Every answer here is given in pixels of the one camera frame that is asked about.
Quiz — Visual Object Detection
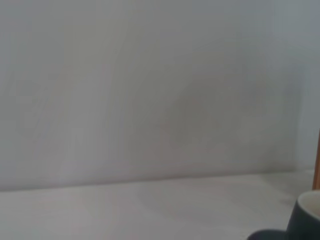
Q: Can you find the wooden dispenser stand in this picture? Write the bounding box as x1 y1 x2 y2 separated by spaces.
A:
312 128 320 191

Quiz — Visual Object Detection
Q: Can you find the black ceramic cup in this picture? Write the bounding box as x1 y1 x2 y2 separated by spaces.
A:
247 190 320 240

